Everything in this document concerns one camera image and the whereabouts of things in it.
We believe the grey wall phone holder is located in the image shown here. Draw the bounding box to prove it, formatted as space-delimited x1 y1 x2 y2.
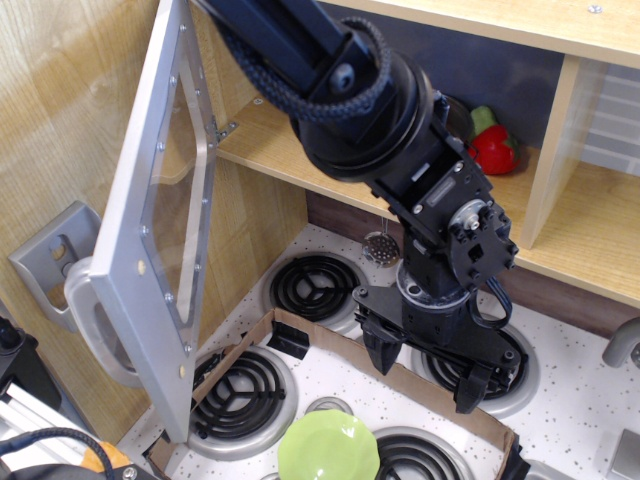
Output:
9 201 101 333

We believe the silver microwave door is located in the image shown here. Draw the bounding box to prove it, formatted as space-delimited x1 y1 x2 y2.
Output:
64 1 217 443

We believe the front left stove burner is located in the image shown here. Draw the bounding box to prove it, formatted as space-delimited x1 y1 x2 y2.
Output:
187 346 298 462

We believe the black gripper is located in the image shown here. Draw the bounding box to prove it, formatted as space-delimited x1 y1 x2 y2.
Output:
352 266 520 414

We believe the stove burner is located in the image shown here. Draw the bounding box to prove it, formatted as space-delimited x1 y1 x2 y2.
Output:
187 346 298 462
374 426 475 480
261 252 367 335
410 324 541 420

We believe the back right stove burner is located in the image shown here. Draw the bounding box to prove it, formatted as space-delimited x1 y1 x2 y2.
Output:
410 324 541 420

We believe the red toy bell pepper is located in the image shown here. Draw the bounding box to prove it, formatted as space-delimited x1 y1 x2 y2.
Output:
468 106 521 175

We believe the grey sink faucet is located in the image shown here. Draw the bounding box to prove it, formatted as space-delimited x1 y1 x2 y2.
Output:
602 317 640 368

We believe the hanging metal strainer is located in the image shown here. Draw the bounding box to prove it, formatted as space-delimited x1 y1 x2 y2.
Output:
362 217 401 268

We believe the black device at left edge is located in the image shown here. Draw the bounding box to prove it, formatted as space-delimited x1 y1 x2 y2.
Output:
1 317 62 411

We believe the silver stove knob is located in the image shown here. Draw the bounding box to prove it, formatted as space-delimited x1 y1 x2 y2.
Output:
305 396 353 415

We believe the black braided cable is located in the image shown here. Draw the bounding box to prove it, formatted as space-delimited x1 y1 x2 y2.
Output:
214 16 394 124

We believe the orange toy piece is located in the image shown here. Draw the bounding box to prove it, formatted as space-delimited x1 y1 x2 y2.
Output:
80 441 131 473

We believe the dark metal pot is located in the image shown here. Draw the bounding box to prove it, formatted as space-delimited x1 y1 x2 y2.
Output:
442 95 474 144

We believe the front right stove burner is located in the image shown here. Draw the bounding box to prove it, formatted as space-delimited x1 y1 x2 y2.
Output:
374 426 475 480

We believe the green plastic plate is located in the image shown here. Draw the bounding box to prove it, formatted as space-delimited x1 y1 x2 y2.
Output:
277 410 380 480

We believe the back left stove burner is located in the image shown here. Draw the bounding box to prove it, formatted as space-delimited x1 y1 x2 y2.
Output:
261 252 367 335

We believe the wooden shelf unit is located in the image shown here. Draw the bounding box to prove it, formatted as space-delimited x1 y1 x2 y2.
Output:
215 0 640 310

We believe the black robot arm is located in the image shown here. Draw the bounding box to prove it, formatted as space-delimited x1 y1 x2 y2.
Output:
201 1 521 414

